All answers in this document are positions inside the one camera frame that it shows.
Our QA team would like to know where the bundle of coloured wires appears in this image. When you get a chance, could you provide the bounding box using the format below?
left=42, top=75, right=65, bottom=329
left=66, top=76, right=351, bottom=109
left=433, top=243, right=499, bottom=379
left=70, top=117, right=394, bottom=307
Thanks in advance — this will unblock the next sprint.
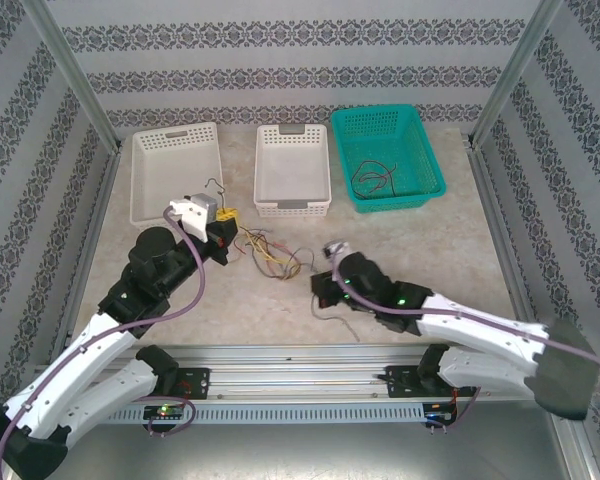
left=233, top=227, right=317, bottom=281

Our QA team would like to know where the yellow cable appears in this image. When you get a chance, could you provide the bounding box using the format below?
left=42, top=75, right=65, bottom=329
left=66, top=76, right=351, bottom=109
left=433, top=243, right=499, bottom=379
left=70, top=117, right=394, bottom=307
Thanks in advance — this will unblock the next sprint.
left=244, top=234, right=301, bottom=281

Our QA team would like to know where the dark wire piece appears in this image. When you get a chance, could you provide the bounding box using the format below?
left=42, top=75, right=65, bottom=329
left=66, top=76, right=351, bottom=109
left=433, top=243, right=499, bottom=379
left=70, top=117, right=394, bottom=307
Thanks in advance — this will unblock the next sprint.
left=348, top=159, right=400, bottom=200

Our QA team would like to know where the large white perforated basket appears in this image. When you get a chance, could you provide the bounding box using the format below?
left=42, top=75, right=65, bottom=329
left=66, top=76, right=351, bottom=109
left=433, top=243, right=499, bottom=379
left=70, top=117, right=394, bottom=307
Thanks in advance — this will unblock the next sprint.
left=128, top=121, right=227, bottom=236

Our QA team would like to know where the teal plastic basket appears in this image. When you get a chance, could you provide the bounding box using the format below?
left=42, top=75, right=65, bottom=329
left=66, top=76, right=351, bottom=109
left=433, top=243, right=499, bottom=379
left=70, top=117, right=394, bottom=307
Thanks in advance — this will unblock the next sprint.
left=329, top=103, right=449, bottom=215

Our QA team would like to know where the small circuit board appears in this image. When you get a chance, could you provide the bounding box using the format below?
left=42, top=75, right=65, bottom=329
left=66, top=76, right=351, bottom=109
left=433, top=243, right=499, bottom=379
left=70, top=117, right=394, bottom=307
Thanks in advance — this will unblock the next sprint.
left=144, top=404, right=186, bottom=421
left=422, top=404, right=459, bottom=424

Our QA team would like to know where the white basket with grey handles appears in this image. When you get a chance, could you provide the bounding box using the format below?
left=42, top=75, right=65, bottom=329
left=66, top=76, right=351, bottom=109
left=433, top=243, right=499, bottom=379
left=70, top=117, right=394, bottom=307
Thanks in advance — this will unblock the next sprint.
left=253, top=123, right=334, bottom=220

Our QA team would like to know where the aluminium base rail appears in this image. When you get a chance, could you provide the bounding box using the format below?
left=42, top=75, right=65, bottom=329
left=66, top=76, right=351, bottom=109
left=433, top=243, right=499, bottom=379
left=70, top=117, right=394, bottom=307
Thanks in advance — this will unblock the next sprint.
left=34, top=342, right=571, bottom=401

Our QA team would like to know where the aluminium side rail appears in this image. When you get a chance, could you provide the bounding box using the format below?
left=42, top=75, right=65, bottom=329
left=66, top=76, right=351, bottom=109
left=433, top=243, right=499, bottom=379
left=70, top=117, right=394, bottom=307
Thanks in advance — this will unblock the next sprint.
left=467, top=134, right=534, bottom=321

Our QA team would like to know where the slotted grey cable duct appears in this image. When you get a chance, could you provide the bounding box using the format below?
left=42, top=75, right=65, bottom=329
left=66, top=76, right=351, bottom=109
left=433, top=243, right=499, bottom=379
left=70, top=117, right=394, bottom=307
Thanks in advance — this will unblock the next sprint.
left=107, top=403, right=461, bottom=424

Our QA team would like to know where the short purple cable loop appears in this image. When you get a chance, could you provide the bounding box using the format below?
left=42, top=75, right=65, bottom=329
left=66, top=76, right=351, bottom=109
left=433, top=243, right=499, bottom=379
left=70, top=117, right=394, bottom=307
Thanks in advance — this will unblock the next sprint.
left=447, top=387, right=481, bottom=432
left=147, top=397, right=197, bottom=437

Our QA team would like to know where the aluminium frame post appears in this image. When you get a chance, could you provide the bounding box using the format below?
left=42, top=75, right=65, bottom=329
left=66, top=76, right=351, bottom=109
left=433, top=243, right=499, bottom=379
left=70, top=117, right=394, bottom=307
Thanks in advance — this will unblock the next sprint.
left=469, top=0, right=564, bottom=146
left=22, top=0, right=124, bottom=151

